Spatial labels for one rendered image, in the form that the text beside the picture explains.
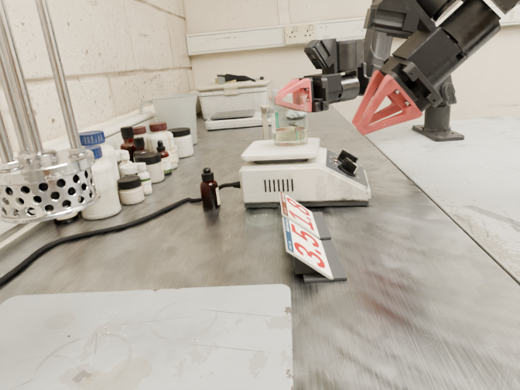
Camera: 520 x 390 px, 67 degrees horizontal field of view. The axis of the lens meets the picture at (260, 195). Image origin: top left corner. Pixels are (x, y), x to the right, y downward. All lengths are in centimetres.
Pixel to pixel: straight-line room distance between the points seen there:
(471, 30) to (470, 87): 171
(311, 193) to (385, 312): 27
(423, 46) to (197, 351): 42
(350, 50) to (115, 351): 73
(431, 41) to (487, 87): 177
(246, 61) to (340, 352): 185
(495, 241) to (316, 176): 25
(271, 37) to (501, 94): 117
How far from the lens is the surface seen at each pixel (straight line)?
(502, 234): 57
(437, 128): 114
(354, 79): 92
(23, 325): 45
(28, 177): 27
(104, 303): 43
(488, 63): 230
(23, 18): 90
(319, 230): 54
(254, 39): 204
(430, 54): 55
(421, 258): 48
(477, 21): 58
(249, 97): 171
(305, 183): 61
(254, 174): 61
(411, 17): 55
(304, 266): 43
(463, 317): 40
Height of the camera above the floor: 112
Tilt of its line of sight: 19 degrees down
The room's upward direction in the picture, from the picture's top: 5 degrees counter-clockwise
